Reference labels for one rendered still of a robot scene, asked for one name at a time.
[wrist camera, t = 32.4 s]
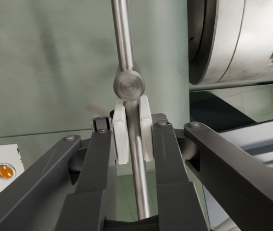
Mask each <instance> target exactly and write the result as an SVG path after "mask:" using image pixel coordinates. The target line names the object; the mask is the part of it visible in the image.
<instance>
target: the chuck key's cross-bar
mask: <svg viewBox="0 0 273 231"><path fill-rule="evenodd" d="M111 7H112V15H113V22H114V29H115V36H116V43H117V54H118V61H119V68H120V69H123V68H126V67H134V68H135V59H134V46H133V37H132V28H131V19H130V10H129V1H128V0H111ZM124 106H125V113H126V120H127V128H128V139H129V147H130V155H131V163H132V171H133V179H134V190H135V198H136V206H137V214H138V220H142V219H145V218H149V217H151V208H150V196H149V188H148V180H147V171H146V162H145V160H144V153H143V144H142V135H141V126H140V113H139V99H137V100H135V101H131V102H128V101H124Z"/></svg>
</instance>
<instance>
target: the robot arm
mask: <svg viewBox="0 0 273 231"><path fill-rule="evenodd" d="M139 113H140V126H141V135H142V144H143V153H144V160H146V162H148V161H154V160H155V170H156V191H157V204H158V215H155V216H152V217H149V218H145V219H142V220H138V221H135V222H125V221H117V220H116V205H117V163H119V164H120V165H121V164H127V162H128V128H127V120H126V113H125V106H124V101H123V100H121V99H120V98H117V102H116V106H115V110H114V115H113V119H111V118H110V117H108V116H101V117H96V118H94V119H92V120H91V121H90V122H91V128H92V135H91V138H89V139H85V140H81V136H80V135H67V136H66V137H64V138H62V139H61V140H59V141H58V142H57V143H56V144H55V145H54V146H53V147H51V148H50V149H49V150H48V151H47V152H46V153H45V154H43V155H42V156H41V157H40V158H39V159H38V160H36V161H35V162H34V163H33V164H32V165H31V166H30V167H28V168H27V169H26V170H25V171H24V172H23V173H22V174H21V175H20V176H18V177H17V178H16V179H15V180H14V181H13V182H11V183H10V184H9V185H8V186H7V187H6V188H5V189H3V190H2V191H1V192H0V231H50V230H51V229H52V227H53V226H54V224H55V223H56V221H57V223H56V226H55V229H54V231H273V161H271V162H267V163H262V162H260V161H259V160H257V159H256V158H254V157H253V156H251V155H250V154H248V153H247V152H245V151H244V150H242V149H241V148H239V147H238V146H236V145H235V144H233V143H232V142H230V141H229V140H227V139H226V138H224V137H223V136H221V135H220V134H218V133H217V132H215V131H214V130H212V129H211V128H209V127H208V126H206V125H205V124H203V123H200V122H197V121H193V122H189V123H186V124H184V129H175V128H173V126H172V123H170V122H168V119H167V117H166V115H165V114H163V113H158V114H151V113H150V107H149V102H148V98H147V96H146V94H143V95H142V96H141V97H140V98H139ZM183 159H184V160H185V163H186V165H187V166H188V167H189V168H190V170H191V171H192V172H193V173H194V175H195V176H196V177H197V178H198V179H199V181H200V182H201V183H202V184H203V186H204V187H205V188H206V189H207V190H208V192H209V193H210V194H211V195H212V196H213V197H214V198H215V200H216V201H217V202H218V203H219V205H220V206H221V207H222V208H223V210H224V211H225V212H226V213H227V214H228V216H229V218H227V219H226V220H225V221H224V222H222V223H221V224H220V225H218V226H217V227H216V228H215V229H214V230H212V229H210V228H209V226H208V223H207V220H206V217H205V214H204V211H203V208H202V205H201V202H200V199H199V196H198V193H197V190H196V188H195V184H194V182H193V181H189V177H188V174H187V170H186V168H185V164H184V161H183Z"/></svg>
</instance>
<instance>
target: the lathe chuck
mask: <svg viewBox="0 0 273 231"><path fill-rule="evenodd" d="M272 53H273V0H245V4H244V10H243V16H242V22H241V26H240V32H239V36H238V40H237V44H236V47H235V50H234V53H233V56H232V59H231V61H230V63H229V66H228V67H227V69H226V71H225V73H224V74H223V75H222V77H221V78H220V79H219V80H218V81H217V82H215V83H226V82H236V81H246V80H256V79H262V78H265V77H267V76H269V75H270V74H272V73H273V62H269V60H268V59H269V58H270V56H271V54H272Z"/></svg>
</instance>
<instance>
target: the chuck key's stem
mask: <svg viewBox="0 0 273 231"><path fill-rule="evenodd" d="M113 89H114V92H115V94H116V95H117V97H118V98H120V99H121V100H123V101H128V102H131V101H135V100H137V99H139V98H140V97H141V96H142V95H143V93H144V91H145V81H144V78H143V75H142V73H141V70H140V67H139V65H138V63H137V62H135V68H134V67H126V68H123V69H120V68H119V65H118V67H117V71H116V75H115V79H114V83H113Z"/></svg>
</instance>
